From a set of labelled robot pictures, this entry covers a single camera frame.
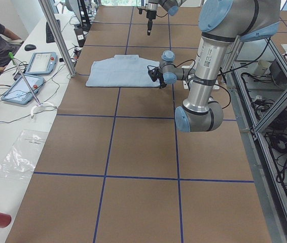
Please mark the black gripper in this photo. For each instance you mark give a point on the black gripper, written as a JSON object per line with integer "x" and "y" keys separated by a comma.
{"x": 161, "y": 81}
{"x": 150, "y": 15}

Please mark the light blue button shirt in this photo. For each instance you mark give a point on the light blue button shirt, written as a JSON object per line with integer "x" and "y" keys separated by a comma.
{"x": 122, "y": 71}

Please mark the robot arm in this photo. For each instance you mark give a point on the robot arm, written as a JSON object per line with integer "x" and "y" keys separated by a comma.
{"x": 220, "y": 22}
{"x": 170, "y": 6}

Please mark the black keyboard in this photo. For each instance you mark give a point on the black keyboard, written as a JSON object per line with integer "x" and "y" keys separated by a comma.
{"x": 49, "y": 33}

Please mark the blue teach pendant far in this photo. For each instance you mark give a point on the blue teach pendant far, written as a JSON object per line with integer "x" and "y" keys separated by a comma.
{"x": 42, "y": 63}

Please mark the blue teach pendant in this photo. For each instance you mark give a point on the blue teach pendant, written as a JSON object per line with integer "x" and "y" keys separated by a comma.
{"x": 42, "y": 63}
{"x": 20, "y": 93}

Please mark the black computer mouse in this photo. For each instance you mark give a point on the black computer mouse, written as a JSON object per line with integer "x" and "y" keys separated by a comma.
{"x": 29, "y": 47}

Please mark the metal rod green tip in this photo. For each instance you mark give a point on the metal rod green tip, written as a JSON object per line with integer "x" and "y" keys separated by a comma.
{"x": 23, "y": 76}

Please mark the blue teach pendant near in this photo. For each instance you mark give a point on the blue teach pendant near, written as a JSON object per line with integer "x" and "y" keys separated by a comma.
{"x": 20, "y": 93}

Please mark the clear plastic bag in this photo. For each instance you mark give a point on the clear plastic bag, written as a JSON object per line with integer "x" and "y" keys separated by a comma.
{"x": 21, "y": 160}

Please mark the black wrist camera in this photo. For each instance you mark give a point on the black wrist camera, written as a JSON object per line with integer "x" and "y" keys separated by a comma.
{"x": 141, "y": 10}
{"x": 153, "y": 73}

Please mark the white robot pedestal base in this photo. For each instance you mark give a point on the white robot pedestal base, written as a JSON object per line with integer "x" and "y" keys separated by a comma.
{"x": 189, "y": 80}

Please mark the aluminium frame post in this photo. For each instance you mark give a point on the aluminium frame post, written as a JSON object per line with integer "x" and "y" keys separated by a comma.
{"x": 50, "y": 17}

